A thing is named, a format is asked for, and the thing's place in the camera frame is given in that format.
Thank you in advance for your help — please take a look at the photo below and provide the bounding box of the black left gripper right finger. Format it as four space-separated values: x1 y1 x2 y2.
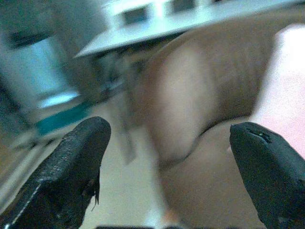
229 122 305 229

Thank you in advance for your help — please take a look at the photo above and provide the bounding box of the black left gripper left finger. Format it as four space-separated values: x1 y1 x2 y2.
0 116 112 229

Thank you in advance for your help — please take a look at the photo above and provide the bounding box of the beige square pillow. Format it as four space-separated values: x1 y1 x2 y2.
128 44 267 167

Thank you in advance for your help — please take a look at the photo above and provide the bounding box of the white shelf unit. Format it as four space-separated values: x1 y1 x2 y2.
72 0 305 59

